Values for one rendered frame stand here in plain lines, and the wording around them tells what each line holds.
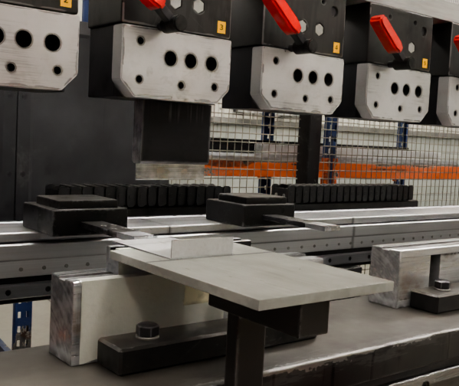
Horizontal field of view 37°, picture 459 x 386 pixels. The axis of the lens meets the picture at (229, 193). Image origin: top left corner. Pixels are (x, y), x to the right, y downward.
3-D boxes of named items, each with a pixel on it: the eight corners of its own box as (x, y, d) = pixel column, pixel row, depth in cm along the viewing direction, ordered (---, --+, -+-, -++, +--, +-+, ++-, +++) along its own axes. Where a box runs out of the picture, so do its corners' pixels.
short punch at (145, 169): (139, 180, 81) (142, 99, 80) (131, 178, 83) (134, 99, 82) (208, 180, 87) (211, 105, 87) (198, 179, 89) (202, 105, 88)
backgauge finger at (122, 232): (103, 254, 84) (104, 214, 84) (21, 226, 104) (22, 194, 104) (184, 249, 92) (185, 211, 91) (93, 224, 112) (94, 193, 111)
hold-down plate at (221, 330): (119, 377, 73) (120, 350, 73) (95, 363, 78) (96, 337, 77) (317, 338, 92) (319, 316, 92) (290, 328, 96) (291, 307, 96)
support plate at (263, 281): (258, 311, 58) (259, 299, 58) (109, 259, 79) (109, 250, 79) (393, 290, 70) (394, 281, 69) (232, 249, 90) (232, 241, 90)
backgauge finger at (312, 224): (305, 240, 105) (306, 207, 105) (204, 219, 126) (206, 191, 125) (357, 237, 113) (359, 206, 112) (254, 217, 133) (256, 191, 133)
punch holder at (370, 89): (364, 117, 99) (372, 1, 98) (322, 116, 106) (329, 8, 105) (427, 122, 109) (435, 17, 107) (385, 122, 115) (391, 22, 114)
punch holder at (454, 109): (446, 124, 112) (454, 21, 110) (403, 123, 118) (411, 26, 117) (496, 129, 121) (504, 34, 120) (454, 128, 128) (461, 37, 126)
